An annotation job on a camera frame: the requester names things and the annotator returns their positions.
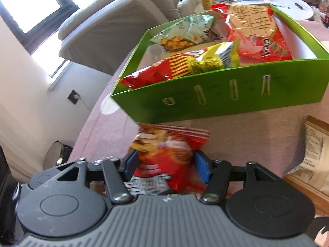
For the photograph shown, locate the red chips packet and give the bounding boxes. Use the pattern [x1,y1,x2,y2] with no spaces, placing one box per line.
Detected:
[123,123,210,196]

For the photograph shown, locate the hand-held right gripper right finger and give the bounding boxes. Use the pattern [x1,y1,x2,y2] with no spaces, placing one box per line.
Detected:
[194,150,270,205]

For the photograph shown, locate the red and yellow snack bag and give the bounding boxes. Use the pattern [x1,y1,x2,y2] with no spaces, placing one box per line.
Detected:
[119,40,241,90]

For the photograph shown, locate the white round coffee table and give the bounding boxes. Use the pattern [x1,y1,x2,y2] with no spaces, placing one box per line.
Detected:
[213,0,314,21]

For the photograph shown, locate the round metal object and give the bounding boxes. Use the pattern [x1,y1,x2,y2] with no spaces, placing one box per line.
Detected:
[44,141,72,169]

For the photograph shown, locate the black wall socket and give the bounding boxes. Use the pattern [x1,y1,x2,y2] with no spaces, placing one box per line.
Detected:
[67,90,81,105]

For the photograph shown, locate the pink dotted tablecloth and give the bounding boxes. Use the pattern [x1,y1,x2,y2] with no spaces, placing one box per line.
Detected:
[69,19,329,247]

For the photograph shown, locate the dark framed window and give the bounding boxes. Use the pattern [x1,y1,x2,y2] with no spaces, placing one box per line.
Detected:
[0,0,111,35]

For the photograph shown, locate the green cardboard box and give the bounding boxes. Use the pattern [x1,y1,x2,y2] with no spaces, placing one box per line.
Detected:
[110,3,329,124]

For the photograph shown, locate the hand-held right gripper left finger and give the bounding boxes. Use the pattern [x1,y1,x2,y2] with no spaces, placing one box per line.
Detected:
[57,149,139,204]

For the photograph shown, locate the white power cable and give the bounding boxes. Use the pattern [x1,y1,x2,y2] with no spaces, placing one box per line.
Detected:
[76,96,93,112]

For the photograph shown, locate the beige armchair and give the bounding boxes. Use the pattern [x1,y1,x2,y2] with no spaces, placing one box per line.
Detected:
[58,0,198,75]

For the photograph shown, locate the brown paper bag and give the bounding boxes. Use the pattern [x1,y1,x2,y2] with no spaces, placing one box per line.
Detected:
[284,115,329,214]

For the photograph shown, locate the pale green snack bag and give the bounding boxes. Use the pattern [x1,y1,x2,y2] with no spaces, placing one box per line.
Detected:
[150,15,216,52]

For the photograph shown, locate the large red snack bag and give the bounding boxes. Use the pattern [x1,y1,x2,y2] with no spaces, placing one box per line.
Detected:
[211,4,294,62]

